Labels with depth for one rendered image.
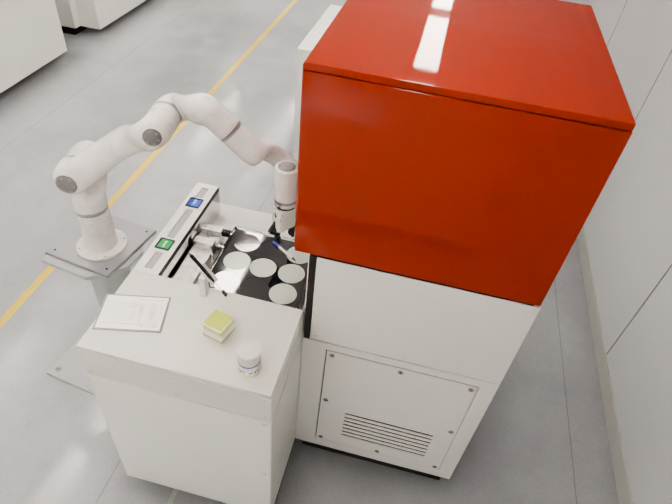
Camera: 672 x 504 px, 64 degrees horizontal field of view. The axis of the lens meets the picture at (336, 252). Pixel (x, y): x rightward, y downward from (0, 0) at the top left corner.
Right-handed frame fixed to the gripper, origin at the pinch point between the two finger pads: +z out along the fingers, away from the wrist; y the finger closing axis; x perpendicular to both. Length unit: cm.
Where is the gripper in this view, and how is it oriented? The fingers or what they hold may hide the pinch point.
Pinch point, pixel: (284, 235)
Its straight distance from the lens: 203.6
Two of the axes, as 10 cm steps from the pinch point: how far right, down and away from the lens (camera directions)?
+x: -6.8, -5.4, 4.9
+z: -0.9, 7.3, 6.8
